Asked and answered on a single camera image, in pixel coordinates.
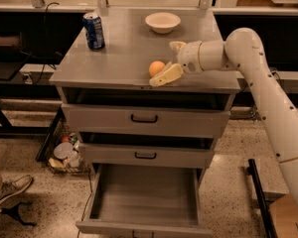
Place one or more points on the grey top drawer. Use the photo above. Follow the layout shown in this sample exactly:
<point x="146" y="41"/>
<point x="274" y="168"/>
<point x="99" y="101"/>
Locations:
<point x="146" y="121"/>

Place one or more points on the white bowl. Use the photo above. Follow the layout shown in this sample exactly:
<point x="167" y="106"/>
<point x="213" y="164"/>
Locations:
<point x="162" y="22"/>

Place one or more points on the orange fruit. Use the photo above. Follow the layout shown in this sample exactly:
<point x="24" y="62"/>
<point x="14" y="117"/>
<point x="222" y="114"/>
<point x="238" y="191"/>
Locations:
<point x="155" y="67"/>

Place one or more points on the grey drawer cabinet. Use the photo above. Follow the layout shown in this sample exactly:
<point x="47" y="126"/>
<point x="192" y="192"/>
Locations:
<point x="117" y="75"/>

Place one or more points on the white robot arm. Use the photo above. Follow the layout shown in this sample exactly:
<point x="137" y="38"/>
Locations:
<point x="243" y="51"/>

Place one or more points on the grey bottom drawer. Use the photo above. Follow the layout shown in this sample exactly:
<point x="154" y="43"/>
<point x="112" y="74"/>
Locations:
<point x="144" y="202"/>

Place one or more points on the black metal frame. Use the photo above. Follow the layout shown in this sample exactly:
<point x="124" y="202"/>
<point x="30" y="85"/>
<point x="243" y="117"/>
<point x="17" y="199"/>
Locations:
<point x="264" y="209"/>

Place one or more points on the cardboard box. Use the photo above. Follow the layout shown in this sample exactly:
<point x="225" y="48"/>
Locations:
<point x="284" y="212"/>

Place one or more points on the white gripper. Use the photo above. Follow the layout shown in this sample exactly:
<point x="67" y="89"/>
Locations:
<point x="189" y="58"/>

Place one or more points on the blue soda can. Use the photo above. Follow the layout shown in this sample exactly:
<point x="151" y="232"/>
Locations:
<point x="93" y="31"/>

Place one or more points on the grey sneaker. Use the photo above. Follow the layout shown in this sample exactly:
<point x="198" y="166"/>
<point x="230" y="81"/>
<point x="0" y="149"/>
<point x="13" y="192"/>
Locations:
<point x="12" y="188"/>

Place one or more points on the black chair base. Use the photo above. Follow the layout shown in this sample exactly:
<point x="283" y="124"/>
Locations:
<point x="14" y="213"/>

